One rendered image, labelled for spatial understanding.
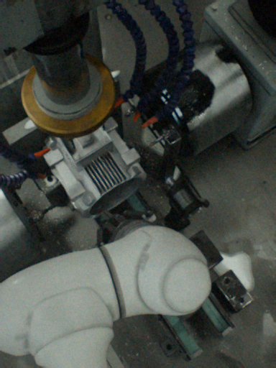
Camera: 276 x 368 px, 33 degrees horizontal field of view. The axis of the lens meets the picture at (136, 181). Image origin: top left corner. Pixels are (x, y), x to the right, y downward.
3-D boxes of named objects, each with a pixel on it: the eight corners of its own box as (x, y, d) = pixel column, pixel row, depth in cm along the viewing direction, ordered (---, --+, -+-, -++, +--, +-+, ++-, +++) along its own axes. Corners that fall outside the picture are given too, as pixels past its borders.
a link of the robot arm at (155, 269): (172, 211, 72) (91, 236, 69) (218, 234, 58) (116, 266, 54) (186, 276, 74) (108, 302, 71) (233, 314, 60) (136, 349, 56)
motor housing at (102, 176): (49, 167, 129) (34, 139, 111) (107, 131, 132) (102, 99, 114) (86, 226, 124) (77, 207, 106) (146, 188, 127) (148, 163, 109)
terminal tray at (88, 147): (52, 136, 115) (47, 123, 109) (89, 114, 117) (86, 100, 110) (77, 175, 112) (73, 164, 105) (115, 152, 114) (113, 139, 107)
